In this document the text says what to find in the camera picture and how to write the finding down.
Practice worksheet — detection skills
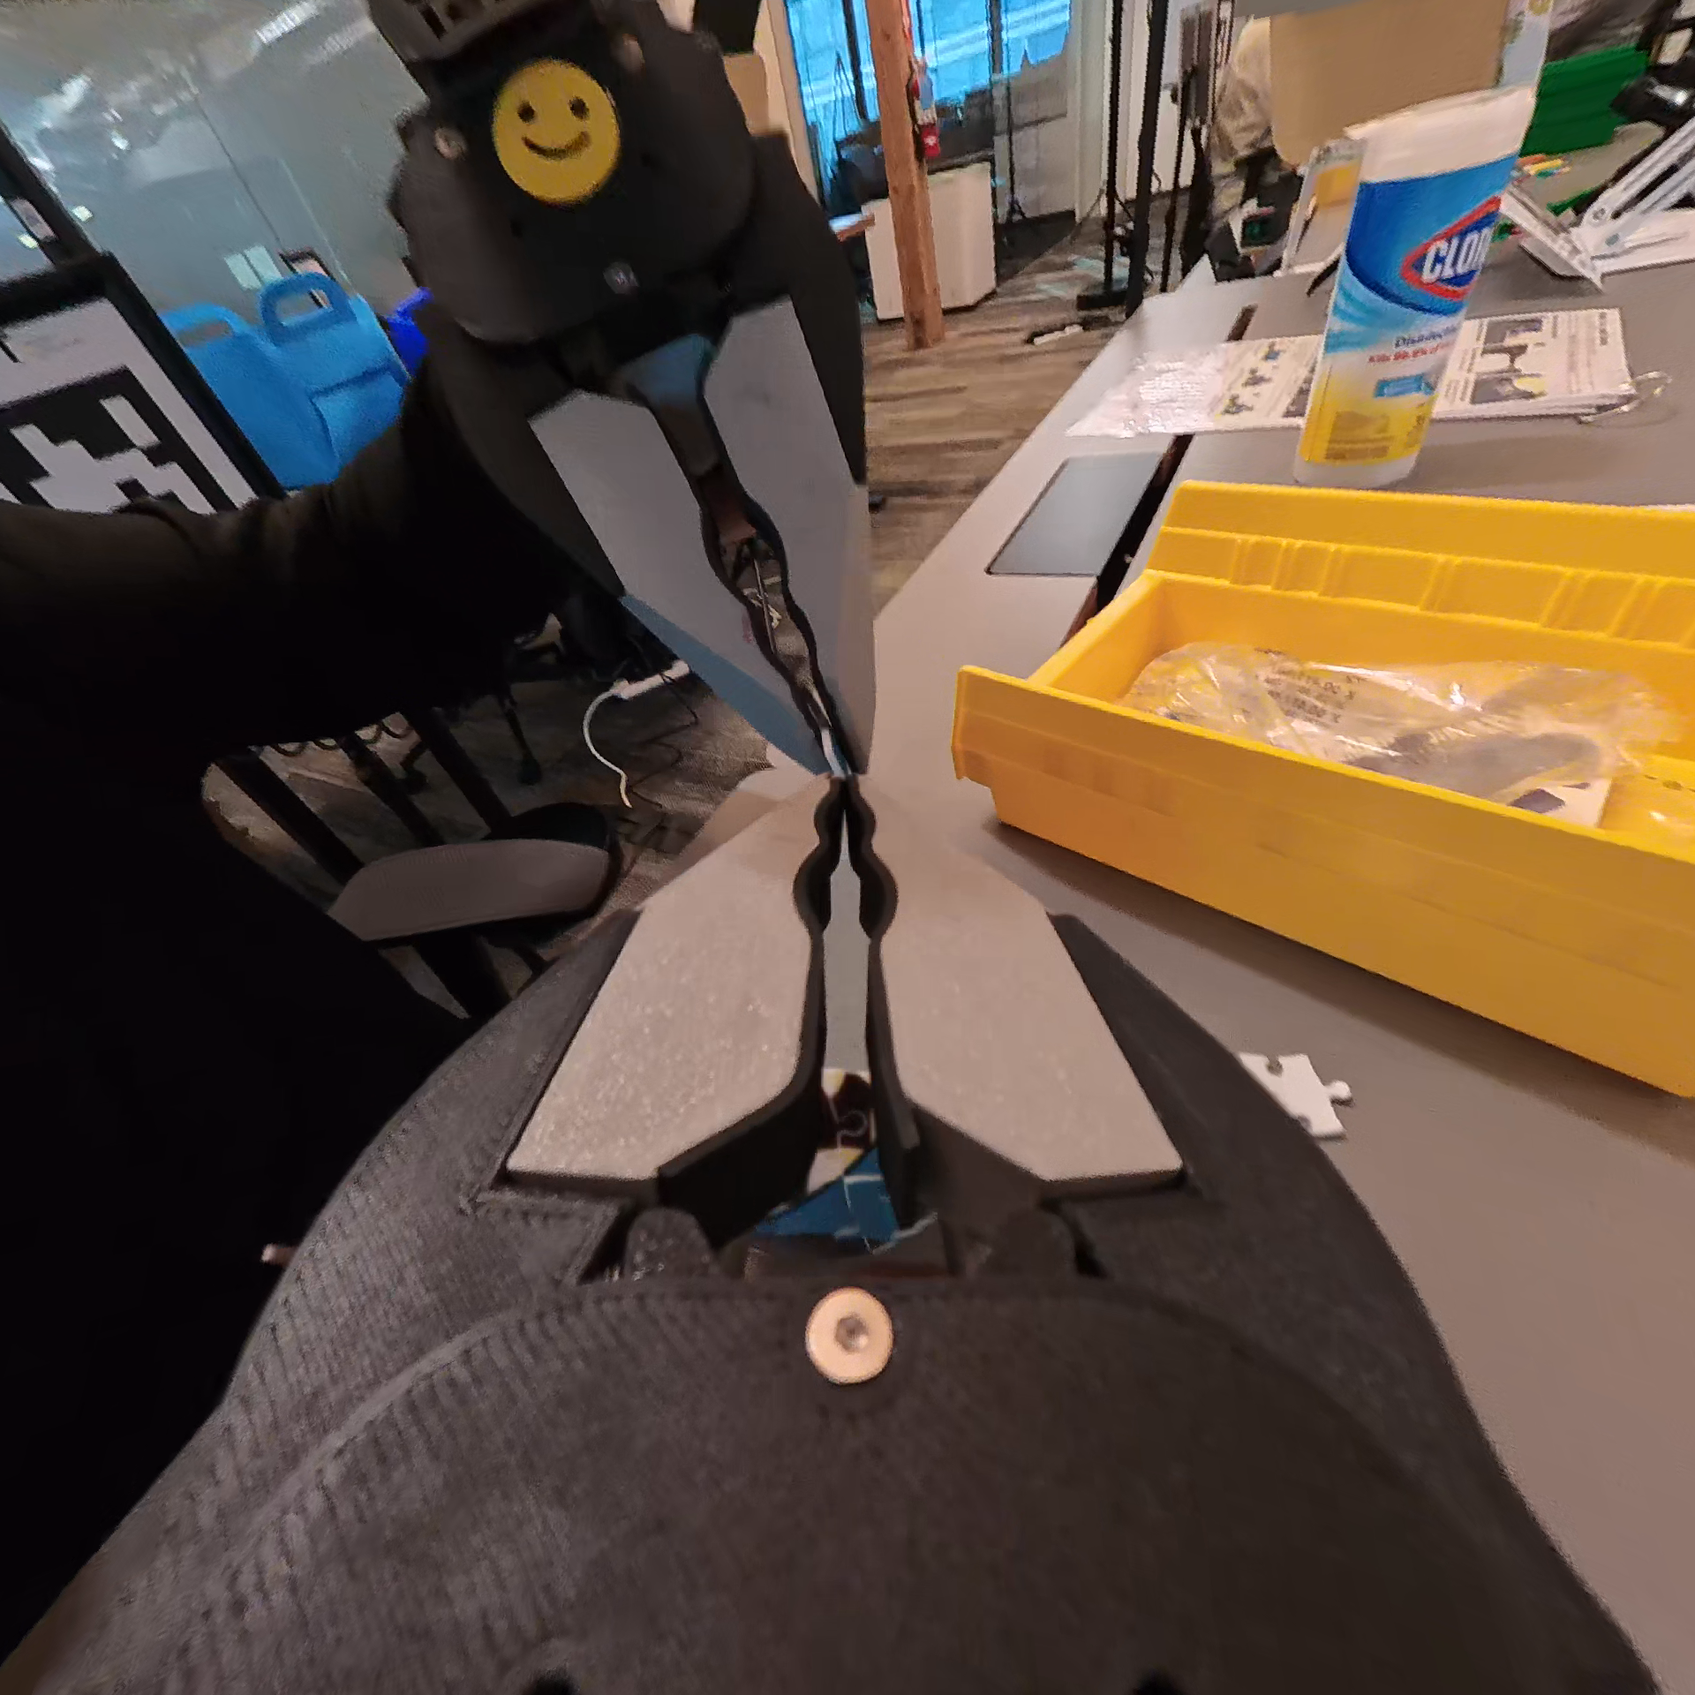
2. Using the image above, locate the white metal stand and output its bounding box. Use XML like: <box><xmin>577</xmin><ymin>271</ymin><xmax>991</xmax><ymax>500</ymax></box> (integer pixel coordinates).
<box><xmin>1495</xmin><ymin>114</ymin><xmax>1695</xmax><ymax>284</ymax></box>

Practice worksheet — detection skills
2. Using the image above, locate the black table cable hatch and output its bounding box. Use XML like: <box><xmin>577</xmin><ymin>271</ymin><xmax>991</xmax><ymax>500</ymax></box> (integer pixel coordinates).
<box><xmin>985</xmin><ymin>450</ymin><xmax>1170</xmax><ymax>578</ymax></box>

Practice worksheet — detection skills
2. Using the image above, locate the white cabinet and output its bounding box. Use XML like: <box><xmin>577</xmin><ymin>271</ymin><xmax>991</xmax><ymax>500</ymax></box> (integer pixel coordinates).
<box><xmin>867</xmin><ymin>160</ymin><xmax>997</xmax><ymax>322</ymax></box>

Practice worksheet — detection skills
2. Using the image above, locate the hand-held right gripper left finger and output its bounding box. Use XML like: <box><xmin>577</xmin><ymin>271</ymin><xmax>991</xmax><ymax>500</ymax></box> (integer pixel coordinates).
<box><xmin>504</xmin><ymin>774</ymin><xmax>851</xmax><ymax>1246</ymax></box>

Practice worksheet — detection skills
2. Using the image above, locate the green plastic crate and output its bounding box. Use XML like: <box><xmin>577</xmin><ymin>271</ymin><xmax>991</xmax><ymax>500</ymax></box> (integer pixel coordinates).
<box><xmin>1520</xmin><ymin>46</ymin><xmax>1657</xmax><ymax>157</ymax></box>

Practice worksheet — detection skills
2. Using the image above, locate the grey office chair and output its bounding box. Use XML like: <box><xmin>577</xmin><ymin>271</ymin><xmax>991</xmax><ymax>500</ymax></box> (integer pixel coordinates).
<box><xmin>322</xmin><ymin>800</ymin><xmax>626</xmax><ymax>989</ymax></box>

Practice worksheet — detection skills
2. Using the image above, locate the white power cable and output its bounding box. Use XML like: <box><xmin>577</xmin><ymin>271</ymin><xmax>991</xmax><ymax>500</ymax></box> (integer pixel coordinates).
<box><xmin>580</xmin><ymin>662</ymin><xmax>691</xmax><ymax>812</ymax></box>

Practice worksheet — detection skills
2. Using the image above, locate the blue shark puzzle ball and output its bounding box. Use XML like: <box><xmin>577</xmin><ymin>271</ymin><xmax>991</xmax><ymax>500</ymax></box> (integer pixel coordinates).
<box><xmin>756</xmin><ymin>1067</ymin><xmax>949</xmax><ymax>1254</ymax></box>

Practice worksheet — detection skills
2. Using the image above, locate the disinfecting wipes canister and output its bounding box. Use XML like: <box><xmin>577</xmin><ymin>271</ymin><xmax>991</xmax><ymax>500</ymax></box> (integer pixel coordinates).
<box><xmin>1291</xmin><ymin>87</ymin><xmax>1540</xmax><ymax>492</ymax></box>

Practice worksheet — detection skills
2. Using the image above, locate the printed paper sheet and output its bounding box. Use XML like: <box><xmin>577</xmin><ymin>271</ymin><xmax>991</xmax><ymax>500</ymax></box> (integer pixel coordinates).
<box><xmin>1431</xmin><ymin>307</ymin><xmax>1647</xmax><ymax>427</ymax></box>

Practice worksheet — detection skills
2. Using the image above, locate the wooden post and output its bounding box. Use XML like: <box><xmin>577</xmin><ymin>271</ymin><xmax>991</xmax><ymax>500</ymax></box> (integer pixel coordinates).
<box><xmin>866</xmin><ymin>0</ymin><xmax>949</xmax><ymax>351</ymax></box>

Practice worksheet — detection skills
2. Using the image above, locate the clear plastic bag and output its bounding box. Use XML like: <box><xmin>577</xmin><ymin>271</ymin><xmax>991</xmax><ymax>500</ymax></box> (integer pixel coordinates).
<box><xmin>1119</xmin><ymin>639</ymin><xmax>1690</xmax><ymax>812</ymax></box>

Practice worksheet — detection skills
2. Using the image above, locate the person's left forearm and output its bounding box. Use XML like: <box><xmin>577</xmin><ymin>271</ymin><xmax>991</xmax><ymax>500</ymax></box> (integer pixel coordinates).
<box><xmin>0</xmin><ymin>398</ymin><xmax>610</xmax><ymax>794</ymax></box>

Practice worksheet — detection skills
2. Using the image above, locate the printed paper in sleeve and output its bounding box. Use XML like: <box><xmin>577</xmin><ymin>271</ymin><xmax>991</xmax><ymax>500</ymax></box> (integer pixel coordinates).
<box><xmin>1066</xmin><ymin>333</ymin><xmax>1325</xmax><ymax>440</ymax></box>

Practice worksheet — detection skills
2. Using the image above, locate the yellow plastic bin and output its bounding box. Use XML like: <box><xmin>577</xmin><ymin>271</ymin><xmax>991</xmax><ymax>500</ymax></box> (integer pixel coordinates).
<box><xmin>952</xmin><ymin>479</ymin><xmax>1695</xmax><ymax>1101</ymax></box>

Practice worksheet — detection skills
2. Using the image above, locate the blue plastic container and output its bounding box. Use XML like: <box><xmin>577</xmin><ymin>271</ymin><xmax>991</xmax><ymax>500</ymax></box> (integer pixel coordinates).
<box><xmin>159</xmin><ymin>303</ymin><xmax>285</xmax><ymax>492</ymax></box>
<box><xmin>257</xmin><ymin>271</ymin><xmax>416</xmax><ymax>473</ymax></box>

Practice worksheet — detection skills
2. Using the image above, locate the black tripod stand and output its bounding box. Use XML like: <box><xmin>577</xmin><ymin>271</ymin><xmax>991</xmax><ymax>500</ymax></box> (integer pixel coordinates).
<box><xmin>1075</xmin><ymin>0</ymin><xmax>1200</xmax><ymax>316</ymax></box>

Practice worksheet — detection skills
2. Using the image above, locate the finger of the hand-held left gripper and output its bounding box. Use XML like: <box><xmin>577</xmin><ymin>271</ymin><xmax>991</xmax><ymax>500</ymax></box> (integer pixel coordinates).
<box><xmin>706</xmin><ymin>294</ymin><xmax>883</xmax><ymax>781</ymax></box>
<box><xmin>528</xmin><ymin>388</ymin><xmax>853</xmax><ymax>781</ymax></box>

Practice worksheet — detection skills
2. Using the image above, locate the cardboard panel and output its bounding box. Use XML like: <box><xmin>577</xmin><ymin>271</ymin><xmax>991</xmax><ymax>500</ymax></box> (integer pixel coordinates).
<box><xmin>1268</xmin><ymin>0</ymin><xmax>1513</xmax><ymax>167</ymax></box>

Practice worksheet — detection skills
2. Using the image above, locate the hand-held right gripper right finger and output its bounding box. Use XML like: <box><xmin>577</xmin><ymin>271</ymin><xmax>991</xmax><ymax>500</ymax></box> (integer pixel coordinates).
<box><xmin>848</xmin><ymin>774</ymin><xmax>1186</xmax><ymax>1225</ymax></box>

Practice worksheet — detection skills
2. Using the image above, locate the black white patterned board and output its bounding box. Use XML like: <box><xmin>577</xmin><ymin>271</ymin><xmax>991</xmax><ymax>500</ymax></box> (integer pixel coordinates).
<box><xmin>0</xmin><ymin>124</ymin><xmax>290</xmax><ymax>522</ymax></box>

